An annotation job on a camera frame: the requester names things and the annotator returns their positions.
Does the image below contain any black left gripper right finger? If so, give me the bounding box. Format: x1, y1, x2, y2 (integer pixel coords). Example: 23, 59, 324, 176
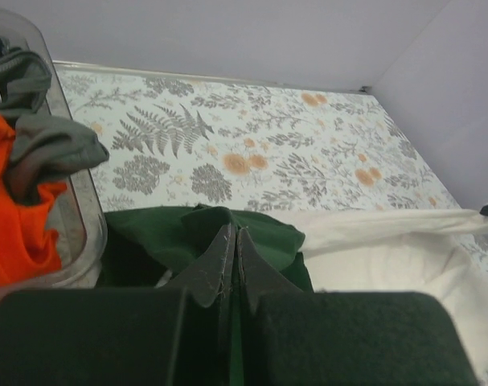
237, 230, 478, 385

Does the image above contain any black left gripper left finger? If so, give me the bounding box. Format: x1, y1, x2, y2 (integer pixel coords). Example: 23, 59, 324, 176
0, 225, 236, 385

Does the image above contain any white and green t-shirt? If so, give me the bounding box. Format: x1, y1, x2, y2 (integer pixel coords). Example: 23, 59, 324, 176
96, 205, 488, 385

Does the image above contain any clear plastic bin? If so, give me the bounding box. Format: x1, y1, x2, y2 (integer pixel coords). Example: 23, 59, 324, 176
0, 8, 107, 300

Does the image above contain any orange t-shirt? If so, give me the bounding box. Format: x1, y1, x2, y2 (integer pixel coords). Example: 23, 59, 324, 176
0, 114, 67, 287

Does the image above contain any floral patterned table mat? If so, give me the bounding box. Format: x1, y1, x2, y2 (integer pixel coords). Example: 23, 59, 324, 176
58, 65, 488, 281

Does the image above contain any grey t-shirt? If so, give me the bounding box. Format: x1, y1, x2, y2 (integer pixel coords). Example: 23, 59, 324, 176
0, 36, 109, 205

